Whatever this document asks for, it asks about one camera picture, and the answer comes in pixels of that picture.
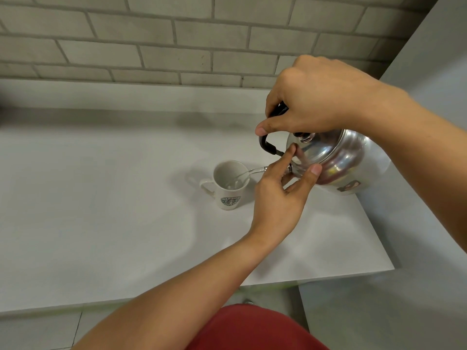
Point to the person's right forearm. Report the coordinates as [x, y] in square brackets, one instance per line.
[427, 149]

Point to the person's left forearm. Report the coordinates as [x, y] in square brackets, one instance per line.
[175, 306]

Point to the person's right hand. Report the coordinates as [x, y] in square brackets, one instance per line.
[324, 98]

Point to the white printed mug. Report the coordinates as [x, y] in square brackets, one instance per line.
[228, 195]

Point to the person's right thumb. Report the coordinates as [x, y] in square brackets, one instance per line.
[272, 126]

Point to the red shirt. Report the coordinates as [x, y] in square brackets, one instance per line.
[251, 329]

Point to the steel kettle lid black knob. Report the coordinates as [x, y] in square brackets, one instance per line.
[319, 151]

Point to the person's left thumb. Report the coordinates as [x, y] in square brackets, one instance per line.
[308, 176]

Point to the person's left hand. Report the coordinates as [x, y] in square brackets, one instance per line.
[275, 204]

